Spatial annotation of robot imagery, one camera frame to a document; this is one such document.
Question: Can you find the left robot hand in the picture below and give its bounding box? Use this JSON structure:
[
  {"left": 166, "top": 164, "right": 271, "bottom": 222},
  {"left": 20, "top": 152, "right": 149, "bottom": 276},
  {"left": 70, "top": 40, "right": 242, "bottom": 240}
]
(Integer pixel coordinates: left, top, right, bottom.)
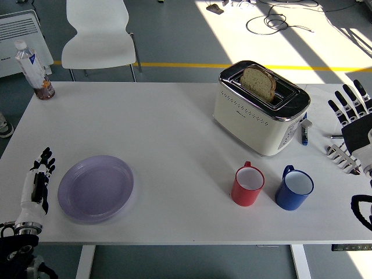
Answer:
[{"left": 13, "top": 146, "right": 56, "bottom": 226}]

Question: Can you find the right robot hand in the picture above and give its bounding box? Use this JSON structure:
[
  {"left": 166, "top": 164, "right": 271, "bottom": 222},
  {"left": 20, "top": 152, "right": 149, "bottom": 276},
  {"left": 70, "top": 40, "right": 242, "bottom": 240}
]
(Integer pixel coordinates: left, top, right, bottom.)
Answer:
[{"left": 327, "top": 78, "right": 372, "bottom": 169}]

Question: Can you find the purple plate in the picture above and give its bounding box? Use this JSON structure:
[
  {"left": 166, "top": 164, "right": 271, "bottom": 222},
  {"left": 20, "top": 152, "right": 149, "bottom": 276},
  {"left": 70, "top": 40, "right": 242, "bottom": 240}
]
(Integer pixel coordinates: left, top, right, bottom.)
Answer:
[{"left": 57, "top": 155, "right": 135, "bottom": 224}]

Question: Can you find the bread slice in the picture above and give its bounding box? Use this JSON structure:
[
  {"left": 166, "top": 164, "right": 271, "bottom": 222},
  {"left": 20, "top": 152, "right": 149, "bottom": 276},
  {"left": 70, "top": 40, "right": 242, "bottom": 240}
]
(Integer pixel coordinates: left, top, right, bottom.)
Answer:
[{"left": 239, "top": 66, "right": 277, "bottom": 103}]

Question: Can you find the metal toast rack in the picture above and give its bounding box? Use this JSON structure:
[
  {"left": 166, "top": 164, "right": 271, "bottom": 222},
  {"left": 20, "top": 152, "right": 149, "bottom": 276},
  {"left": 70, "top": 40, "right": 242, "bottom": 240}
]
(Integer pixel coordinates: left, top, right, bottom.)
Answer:
[{"left": 325, "top": 144, "right": 362, "bottom": 176}]

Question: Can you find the blue marker pen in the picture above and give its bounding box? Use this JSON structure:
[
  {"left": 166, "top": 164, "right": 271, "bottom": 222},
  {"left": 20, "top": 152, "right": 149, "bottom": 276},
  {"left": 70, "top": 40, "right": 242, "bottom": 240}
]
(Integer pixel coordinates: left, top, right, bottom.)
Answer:
[{"left": 301, "top": 112, "right": 309, "bottom": 146}]

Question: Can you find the grey shoe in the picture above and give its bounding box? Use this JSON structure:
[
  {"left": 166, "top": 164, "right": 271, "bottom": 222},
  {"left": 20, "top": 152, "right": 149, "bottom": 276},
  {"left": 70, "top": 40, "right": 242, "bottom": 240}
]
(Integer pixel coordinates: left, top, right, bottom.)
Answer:
[{"left": 0, "top": 112, "right": 15, "bottom": 139}]

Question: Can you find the white table leg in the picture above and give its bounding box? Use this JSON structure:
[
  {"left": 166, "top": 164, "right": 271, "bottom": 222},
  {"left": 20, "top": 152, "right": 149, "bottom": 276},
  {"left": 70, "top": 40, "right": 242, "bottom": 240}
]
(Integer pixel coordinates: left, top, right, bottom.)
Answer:
[
  {"left": 74, "top": 245, "right": 96, "bottom": 279},
  {"left": 289, "top": 244, "right": 312, "bottom": 279}
]

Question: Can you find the blue mug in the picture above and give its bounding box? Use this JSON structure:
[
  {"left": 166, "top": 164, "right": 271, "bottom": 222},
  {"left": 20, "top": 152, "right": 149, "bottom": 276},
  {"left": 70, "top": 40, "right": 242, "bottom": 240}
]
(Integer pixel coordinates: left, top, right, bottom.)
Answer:
[{"left": 274, "top": 164, "right": 315, "bottom": 211}]

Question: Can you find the cream chrome toaster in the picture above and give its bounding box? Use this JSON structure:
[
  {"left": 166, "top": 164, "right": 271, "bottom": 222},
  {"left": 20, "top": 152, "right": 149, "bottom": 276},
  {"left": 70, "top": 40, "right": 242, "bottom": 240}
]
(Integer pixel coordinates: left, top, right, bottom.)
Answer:
[{"left": 213, "top": 60, "right": 313, "bottom": 158}]

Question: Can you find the black table control panel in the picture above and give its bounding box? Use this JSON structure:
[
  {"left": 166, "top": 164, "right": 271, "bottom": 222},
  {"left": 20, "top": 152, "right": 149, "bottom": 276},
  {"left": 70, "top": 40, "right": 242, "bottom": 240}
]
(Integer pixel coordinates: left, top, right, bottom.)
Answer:
[{"left": 331, "top": 243, "right": 372, "bottom": 252}]

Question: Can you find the clear plastic drink bottle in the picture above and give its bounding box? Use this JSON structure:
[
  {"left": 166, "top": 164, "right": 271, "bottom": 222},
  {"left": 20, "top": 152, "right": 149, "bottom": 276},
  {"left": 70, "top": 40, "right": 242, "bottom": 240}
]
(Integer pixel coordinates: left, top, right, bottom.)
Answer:
[{"left": 13, "top": 40, "right": 56, "bottom": 101}]

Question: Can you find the red mug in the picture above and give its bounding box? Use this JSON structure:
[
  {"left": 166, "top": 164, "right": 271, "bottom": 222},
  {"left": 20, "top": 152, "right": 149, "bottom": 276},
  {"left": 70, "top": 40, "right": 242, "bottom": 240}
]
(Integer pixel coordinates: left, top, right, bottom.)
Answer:
[{"left": 231, "top": 161, "right": 266, "bottom": 208}]

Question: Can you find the white chair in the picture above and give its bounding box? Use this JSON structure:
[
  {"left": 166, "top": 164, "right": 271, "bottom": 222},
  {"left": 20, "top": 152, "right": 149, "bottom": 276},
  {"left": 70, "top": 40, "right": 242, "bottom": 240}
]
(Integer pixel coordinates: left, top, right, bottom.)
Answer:
[{"left": 60, "top": 0, "right": 143, "bottom": 83}]

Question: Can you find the white panel heater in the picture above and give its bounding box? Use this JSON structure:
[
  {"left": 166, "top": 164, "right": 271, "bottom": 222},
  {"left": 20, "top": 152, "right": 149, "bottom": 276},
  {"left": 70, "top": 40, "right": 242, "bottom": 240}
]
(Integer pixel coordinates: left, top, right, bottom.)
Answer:
[{"left": 0, "top": 9, "right": 55, "bottom": 78}]

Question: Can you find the black floor pedal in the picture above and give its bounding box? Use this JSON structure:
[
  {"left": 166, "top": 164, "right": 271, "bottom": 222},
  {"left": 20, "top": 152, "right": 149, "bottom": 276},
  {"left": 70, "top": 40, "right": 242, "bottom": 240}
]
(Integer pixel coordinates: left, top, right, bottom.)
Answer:
[{"left": 206, "top": 3, "right": 225, "bottom": 15}]

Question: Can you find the black coiled floor cable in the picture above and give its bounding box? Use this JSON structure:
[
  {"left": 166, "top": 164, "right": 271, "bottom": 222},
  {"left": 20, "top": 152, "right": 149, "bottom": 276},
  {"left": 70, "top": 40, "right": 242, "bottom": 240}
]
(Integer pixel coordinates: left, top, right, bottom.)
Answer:
[{"left": 245, "top": 4, "right": 316, "bottom": 36}]

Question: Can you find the white floor cable bundle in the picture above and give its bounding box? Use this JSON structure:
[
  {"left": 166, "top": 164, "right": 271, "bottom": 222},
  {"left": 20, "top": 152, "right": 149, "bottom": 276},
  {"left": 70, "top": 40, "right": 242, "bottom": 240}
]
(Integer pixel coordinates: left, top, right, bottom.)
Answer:
[{"left": 231, "top": 0, "right": 257, "bottom": 9}]

